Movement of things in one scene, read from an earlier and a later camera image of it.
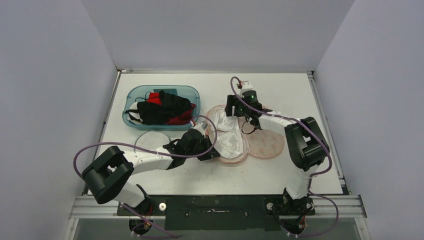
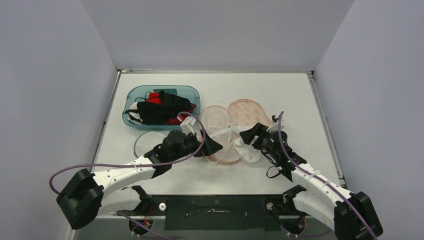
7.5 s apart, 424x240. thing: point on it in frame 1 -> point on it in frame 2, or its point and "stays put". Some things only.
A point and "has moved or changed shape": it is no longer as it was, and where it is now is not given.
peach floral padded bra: (259, 143) has moved or changed shape
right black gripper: (236, 105) -> (259, 138)
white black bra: (134, 116) stays put
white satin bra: (229, 139) -> (248, 152)
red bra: (154, 97) stays put
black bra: (163, 110) stays put
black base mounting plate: (218, 212) stays put
